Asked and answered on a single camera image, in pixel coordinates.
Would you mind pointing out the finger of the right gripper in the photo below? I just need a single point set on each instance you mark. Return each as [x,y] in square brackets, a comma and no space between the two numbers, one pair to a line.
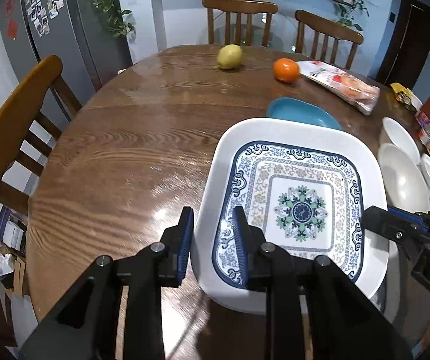
[393,223]

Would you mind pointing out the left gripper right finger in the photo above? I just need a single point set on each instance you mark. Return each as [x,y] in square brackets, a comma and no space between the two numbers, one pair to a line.
[248,240]

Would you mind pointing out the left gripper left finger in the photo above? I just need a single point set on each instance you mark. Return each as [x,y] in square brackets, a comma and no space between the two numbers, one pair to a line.
[177,242]

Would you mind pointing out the large white bowl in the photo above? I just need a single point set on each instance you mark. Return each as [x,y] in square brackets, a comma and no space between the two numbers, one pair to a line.
[403,181]

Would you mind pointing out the white blue patterned square plate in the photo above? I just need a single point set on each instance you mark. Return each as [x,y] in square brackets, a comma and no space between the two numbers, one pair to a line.
[306,188]

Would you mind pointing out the medium white bowl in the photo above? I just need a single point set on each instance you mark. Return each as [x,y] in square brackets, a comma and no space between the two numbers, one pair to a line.
[394,133]

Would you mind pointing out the yellow snack packet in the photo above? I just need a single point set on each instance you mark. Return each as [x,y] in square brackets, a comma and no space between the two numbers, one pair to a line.
[406,97]

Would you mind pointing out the white bread bag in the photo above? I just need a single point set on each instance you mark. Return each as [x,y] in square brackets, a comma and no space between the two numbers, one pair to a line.
[351,89]

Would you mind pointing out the orange fruit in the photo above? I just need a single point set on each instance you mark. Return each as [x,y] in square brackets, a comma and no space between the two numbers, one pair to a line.
[286,70]

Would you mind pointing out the yellow green pear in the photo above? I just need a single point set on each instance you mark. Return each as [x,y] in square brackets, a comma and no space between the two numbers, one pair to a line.
[230,57]

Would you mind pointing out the dark wooden door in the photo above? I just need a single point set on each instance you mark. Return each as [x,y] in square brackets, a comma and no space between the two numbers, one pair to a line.
[409,46]

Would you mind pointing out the wooden chair left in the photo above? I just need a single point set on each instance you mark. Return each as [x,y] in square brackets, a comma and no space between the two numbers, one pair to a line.
[17,114]

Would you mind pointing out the wooden chair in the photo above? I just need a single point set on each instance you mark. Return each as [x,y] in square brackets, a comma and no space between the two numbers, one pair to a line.
[243,12]
[325,31]
[17,114]

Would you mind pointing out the wooden chair back right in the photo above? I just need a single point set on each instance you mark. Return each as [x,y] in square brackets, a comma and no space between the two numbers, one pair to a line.
[325,31]

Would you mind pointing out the wooden chair back middle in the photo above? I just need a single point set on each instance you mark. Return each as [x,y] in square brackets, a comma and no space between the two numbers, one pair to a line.
[243,12]

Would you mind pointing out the green hanging plant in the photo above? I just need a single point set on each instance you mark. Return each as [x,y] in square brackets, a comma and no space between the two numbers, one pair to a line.
[113,17]

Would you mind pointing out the grey refrigerator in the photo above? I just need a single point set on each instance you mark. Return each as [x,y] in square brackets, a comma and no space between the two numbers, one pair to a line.
[70,29]

